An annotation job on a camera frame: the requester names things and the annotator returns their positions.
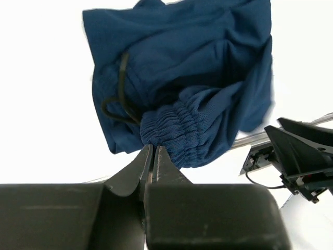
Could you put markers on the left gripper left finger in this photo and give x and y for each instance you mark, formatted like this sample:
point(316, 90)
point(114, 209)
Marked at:
point(134, 175)

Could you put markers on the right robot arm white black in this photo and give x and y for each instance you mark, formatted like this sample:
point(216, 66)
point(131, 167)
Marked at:
point(302, 153)

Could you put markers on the aluminium front rail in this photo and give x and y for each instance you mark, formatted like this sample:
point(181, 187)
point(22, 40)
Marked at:
point(301, 133)

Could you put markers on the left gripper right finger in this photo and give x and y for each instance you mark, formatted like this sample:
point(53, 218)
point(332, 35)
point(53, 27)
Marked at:
point(164, 171)

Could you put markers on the navy blue shorts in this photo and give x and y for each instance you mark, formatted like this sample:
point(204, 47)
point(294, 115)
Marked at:
point(188, 76)

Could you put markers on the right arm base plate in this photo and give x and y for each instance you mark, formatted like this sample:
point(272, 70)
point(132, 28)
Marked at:
point(257, 157)

